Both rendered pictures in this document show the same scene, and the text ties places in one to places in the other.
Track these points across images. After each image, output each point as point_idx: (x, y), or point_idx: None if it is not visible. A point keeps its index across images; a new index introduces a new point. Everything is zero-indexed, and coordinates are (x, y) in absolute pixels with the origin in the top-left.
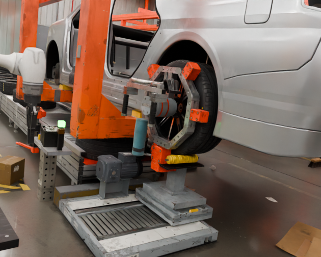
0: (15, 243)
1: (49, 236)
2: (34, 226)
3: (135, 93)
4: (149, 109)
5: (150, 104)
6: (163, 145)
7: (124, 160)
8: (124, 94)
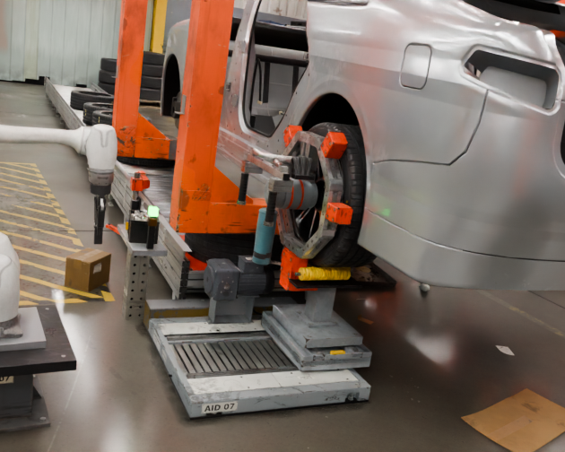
0: (72, 365)
1: (126, 367)
2: (110, 352)
3: (258, 171)
4: None
5: None
6: (295, 252)
7: (245, 268)
8: (241, 173)
